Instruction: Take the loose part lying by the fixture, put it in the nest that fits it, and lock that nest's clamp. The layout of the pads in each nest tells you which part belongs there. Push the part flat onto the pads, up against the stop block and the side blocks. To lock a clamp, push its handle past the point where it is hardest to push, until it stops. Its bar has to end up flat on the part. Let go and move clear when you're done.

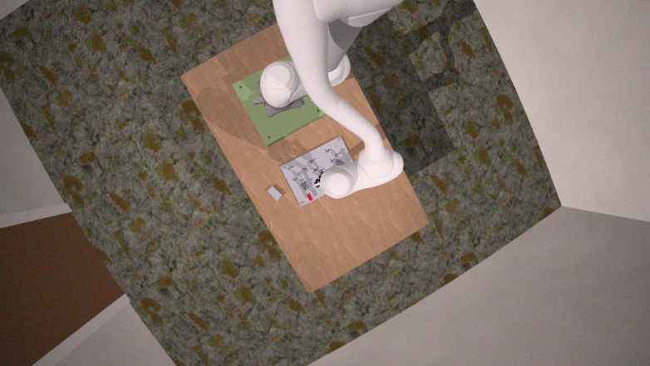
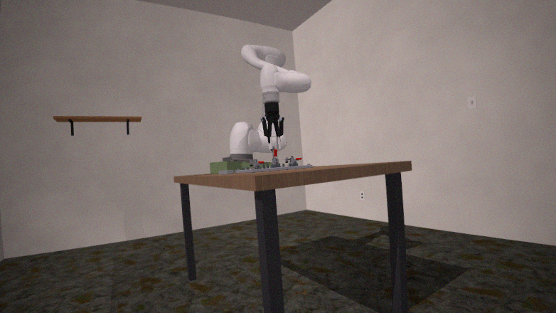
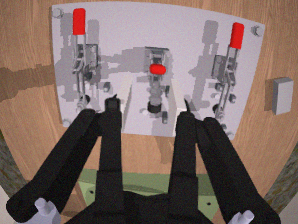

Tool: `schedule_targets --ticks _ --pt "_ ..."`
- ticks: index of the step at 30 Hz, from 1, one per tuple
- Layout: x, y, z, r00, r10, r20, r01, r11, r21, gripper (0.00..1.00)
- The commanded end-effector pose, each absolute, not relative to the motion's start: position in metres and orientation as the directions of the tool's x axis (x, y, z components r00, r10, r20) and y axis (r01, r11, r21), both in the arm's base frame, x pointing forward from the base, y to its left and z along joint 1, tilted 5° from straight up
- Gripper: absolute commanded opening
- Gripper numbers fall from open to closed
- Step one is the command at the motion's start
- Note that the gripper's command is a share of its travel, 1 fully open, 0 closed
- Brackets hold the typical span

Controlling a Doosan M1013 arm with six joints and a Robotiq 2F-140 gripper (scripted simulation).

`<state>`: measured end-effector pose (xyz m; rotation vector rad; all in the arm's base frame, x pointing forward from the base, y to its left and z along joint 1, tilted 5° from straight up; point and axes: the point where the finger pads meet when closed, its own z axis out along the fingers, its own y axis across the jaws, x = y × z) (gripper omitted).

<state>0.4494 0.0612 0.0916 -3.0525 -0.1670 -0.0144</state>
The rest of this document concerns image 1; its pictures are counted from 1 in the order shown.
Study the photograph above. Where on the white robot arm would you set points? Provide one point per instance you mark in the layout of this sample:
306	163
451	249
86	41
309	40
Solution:
303	24

